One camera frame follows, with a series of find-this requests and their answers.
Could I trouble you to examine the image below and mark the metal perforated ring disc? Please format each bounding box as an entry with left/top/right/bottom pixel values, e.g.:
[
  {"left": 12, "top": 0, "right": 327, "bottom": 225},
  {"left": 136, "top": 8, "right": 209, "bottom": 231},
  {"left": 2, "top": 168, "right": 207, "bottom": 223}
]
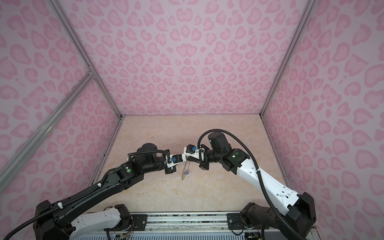
[{"left": 182, "top": 161, "right": 191, "bottom": 181}]

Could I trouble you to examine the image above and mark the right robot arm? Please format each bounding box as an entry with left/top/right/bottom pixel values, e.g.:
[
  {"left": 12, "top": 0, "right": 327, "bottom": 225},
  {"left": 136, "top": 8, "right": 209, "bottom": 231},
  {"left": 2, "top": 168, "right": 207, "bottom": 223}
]
[{"left": 184, "top": 129, "right": 317, "bottom": 240}]

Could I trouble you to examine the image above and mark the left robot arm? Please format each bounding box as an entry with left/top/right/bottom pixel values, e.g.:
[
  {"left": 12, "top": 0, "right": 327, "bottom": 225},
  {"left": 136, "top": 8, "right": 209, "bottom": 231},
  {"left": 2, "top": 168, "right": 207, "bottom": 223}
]
[{"left": 33, "top": 143, "right": 186, "bottom": 240}]

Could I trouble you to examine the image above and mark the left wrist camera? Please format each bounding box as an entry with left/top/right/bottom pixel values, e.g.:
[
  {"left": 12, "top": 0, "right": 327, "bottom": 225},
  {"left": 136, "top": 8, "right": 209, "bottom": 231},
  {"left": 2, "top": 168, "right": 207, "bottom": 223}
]
[{"left": 167, "top": 154, "right": 186, "bottom": 168}]

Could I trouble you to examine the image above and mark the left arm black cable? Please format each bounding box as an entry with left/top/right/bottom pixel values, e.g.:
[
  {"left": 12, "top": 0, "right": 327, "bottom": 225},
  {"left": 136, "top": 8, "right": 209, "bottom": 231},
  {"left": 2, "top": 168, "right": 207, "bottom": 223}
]
[{"left": 2, "top": 149, "right": 172, "bottom": 240}]

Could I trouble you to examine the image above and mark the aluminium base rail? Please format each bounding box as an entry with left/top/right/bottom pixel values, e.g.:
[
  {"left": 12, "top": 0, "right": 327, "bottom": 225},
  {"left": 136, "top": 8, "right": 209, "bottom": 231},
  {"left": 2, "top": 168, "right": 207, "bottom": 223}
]
[{"left": 98, "top": 211, "right": 316, "bottom": 240}]

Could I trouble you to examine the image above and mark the diagonal aluminium frame bar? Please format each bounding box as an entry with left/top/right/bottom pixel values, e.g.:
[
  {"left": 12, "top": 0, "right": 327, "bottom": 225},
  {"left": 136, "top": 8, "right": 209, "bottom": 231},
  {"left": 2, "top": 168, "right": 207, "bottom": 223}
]
[{"left": 1, "top": 70, "right": 95, "bottom": 192}]

